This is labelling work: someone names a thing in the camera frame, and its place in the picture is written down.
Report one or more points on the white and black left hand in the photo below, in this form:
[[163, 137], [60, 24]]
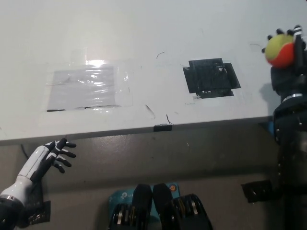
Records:
[[36, 161]]

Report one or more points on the black and white right hand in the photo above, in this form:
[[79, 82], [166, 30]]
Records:
[[287, 81]]

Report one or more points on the yellow and orange tennis ball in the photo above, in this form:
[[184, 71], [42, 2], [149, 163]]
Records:
[[278, 50]]

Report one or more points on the blue object under table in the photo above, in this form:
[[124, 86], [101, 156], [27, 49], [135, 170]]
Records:
[[271, 128]]

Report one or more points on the clear plastic sheet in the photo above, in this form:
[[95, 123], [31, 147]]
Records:
[[81, 87]]

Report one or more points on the teal cardboard box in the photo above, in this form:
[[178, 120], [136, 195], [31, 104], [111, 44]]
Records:
[[121, 197]]

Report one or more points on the small black tape strip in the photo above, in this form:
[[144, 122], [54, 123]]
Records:
[[163, 128]]

